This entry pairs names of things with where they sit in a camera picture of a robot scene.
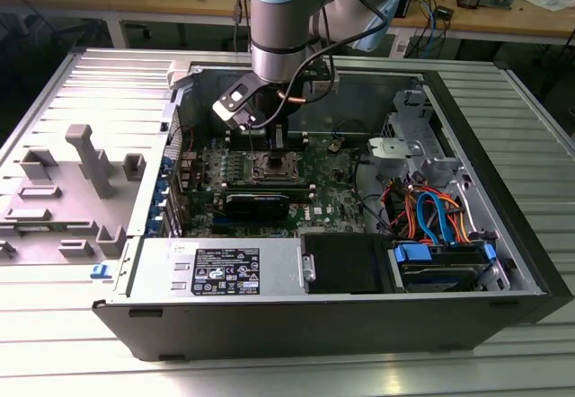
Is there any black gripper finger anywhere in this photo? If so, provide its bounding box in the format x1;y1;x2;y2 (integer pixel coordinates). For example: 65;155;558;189
267;121;293;169

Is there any silver square CPU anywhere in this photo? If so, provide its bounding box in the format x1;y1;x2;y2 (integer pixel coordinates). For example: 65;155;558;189
263;157;292;179

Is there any metal socket cover frame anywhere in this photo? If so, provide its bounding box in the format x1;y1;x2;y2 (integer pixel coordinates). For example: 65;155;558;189
253;152;301;181

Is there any metal CPU socket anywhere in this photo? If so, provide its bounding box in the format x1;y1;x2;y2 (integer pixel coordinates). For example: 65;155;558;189
249;148;309;182

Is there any black graphics card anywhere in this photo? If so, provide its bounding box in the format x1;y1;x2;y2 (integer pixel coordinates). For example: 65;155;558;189
223;191;292;224

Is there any green motherboard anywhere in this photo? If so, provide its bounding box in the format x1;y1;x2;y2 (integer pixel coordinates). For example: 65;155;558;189
177;132;385;240

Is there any light grey case latch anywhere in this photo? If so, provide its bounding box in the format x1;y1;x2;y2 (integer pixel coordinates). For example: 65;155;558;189
164;61;199;92

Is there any silver power supply unit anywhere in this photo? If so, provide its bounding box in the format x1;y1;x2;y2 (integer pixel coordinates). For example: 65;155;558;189
128;236;316;298

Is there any silver metal drive cage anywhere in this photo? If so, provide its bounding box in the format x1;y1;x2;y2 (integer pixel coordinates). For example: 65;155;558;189
366;86;473;191

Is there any wooden workbench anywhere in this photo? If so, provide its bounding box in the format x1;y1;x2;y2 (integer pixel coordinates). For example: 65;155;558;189
0;0;575;50

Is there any black open PC case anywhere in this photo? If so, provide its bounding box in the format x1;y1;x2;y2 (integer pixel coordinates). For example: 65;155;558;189
91;48;575;363

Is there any hard disk in blue carrier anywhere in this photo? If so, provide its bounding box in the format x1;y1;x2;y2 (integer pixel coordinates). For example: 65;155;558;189
388;240;498;294

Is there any grey plastic parts rack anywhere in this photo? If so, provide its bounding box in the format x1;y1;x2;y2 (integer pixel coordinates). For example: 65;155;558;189
0;123;149;266

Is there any white paper sheet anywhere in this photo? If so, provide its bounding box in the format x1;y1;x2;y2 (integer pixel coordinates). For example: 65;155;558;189
520;0;575;13

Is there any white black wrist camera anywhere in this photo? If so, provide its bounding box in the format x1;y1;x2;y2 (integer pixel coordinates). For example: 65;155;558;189
211;73;260;131

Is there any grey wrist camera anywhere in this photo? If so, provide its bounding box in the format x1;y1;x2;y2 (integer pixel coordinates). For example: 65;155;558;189
309;57;341;97

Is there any silver metal bracket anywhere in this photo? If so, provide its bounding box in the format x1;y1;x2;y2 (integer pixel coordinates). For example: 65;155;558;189
366;137;427;170

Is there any blue flat data wire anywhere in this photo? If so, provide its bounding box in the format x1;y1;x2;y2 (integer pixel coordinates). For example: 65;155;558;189
415;191;439;244
433;194;456;246

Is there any orange power wire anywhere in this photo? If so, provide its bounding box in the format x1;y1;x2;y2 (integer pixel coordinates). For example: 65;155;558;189
438;192;475;242

